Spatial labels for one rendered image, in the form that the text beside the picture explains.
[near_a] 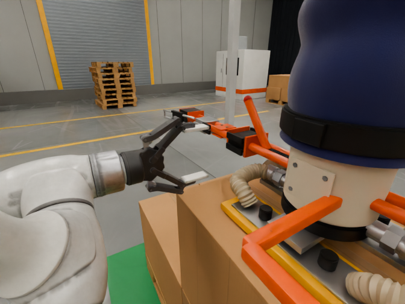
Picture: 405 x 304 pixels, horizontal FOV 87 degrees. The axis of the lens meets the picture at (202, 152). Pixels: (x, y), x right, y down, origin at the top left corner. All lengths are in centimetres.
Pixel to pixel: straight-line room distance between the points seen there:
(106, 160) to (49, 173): 9
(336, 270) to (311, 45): 36
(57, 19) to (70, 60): 123
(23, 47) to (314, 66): 935
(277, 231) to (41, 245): 29
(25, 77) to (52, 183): 913
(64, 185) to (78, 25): 913
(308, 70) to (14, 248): 43
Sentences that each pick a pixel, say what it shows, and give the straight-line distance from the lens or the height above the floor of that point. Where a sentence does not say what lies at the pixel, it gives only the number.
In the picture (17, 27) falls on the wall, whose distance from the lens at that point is 955.
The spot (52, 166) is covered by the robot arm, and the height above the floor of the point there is 112.
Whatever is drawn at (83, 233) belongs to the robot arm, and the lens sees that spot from 36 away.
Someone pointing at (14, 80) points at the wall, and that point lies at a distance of 956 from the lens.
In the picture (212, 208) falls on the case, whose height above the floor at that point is 94.
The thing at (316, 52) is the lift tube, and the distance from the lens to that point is 37.
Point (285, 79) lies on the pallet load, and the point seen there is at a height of 80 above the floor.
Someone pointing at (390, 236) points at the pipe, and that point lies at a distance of 47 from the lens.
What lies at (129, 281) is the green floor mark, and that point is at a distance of 166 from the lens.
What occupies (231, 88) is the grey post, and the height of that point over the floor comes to 89.
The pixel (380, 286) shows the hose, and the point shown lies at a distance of 40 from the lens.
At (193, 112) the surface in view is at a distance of 86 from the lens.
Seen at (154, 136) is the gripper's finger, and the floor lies 114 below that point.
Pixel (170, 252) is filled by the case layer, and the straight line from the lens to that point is 101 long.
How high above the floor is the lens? 129
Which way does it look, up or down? 23 degrees down
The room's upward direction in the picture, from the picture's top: straight up
